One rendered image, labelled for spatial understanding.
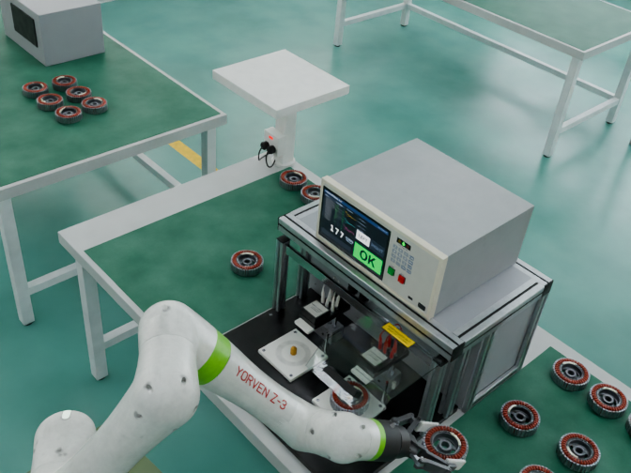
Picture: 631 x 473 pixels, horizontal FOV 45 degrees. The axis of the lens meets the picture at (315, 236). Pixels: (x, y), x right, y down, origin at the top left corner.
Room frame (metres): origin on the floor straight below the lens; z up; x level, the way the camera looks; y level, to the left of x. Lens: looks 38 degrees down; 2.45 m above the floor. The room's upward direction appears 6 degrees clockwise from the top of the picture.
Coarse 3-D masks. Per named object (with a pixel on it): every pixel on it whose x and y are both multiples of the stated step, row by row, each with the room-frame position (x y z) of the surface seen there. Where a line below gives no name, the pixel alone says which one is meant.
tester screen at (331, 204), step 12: (324, 192) 1.73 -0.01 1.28; (324, 204) 1.73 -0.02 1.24; (336, 204) 1.69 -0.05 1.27; (324, 216) 1.72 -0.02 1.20; (336, 216) 1.69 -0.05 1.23; (348, 216) 1.66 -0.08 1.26; (360, 216) 1.63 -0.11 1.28; (348, 228) 1.65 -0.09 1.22; (360, 228) 1.63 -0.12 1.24; (372, 228) 1.60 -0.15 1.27; (348, 240) 1.65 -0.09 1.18; (384, 240) 1.57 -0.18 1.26; (348, 252) 1.65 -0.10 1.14; (372, 252) 1.59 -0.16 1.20; (384, 252) 1.56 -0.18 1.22
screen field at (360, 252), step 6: (354, 246) 1.63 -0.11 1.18; (360, 246) 1.62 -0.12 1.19; (354, 252) 1.63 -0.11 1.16; (360, 252) 1.62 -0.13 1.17; (366, 252) 1.60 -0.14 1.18; (360, 258) 1.62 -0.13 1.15; (366, 258) 1.60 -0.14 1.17; (372, 258) 1.59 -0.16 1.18; (378, 258) 1.57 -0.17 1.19; (366, 264) 1.60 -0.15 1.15; (372, 264) 1.58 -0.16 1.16; (378, 264) 1.57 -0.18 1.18; (378, 270) 1.57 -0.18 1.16
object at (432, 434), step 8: (432, 432) 1.21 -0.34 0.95; (440, 432) 1.22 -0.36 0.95; (448, 432) 1.22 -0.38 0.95; (456, 432) 1.22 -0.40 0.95; (424, 440) 1.19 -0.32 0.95; (432, 440) 1.19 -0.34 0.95; (440, 440) 1.20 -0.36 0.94; (448, 440) 1.21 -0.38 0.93; (456, 440) 1.20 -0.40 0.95; (464, 440) 1.20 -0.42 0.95; (432, 448) 1.16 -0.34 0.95; (440, 448) 1.18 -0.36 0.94; (448, 448) 1.18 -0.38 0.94; (456, 448) 1.19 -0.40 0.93; (464, 448) 1.18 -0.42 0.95; (440, 456) 1.14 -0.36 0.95; (448, 456) 1.15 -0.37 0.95; (456, 456) 1.15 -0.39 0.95; (464, 456) 1.15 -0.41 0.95
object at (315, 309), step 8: (312, 304) 1.66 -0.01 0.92; (320, 304) 1.66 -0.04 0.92; (344, 304) 1.70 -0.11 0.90; (304, 312) 1.63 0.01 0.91; (312, 312) 1.63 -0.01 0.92; (320, 312) 1.63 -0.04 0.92; (328, 312) 1.64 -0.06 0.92; (336, 312) 1.66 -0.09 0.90; (344, 312) 1.68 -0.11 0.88; (296, 320) 1.63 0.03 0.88; (304, 320) 1.63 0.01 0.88; (312, 320) 1.61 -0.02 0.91; (320, 320) 1.62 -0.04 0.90; (328, 320) 1.63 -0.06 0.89; (336, 320) 1.67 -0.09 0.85; (304, 328) 1.60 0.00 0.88; (312, 328) 1.60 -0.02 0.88
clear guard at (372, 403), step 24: (384, 312) 1.50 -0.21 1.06; (336, 336) 1.39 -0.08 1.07; (360, 336) 1.40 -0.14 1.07; (384, 336) 1.41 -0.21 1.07; (408, 336) 1.42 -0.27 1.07; (312, 360) 1.34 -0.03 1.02; (336, 360) 1.32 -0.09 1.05; (360, 360) 1.32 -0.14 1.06; (384, 360) 1.33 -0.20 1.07; (408, 360) 1.34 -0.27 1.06; (432, 360) 1.34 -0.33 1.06; (336, 384) 1.27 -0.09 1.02; (360, 384) 1.26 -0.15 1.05; (384, 384) 1.25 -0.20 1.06; (408, 384) 1.26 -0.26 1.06; (360, 408) 1.21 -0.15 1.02; (384, 408) 1.19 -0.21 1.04
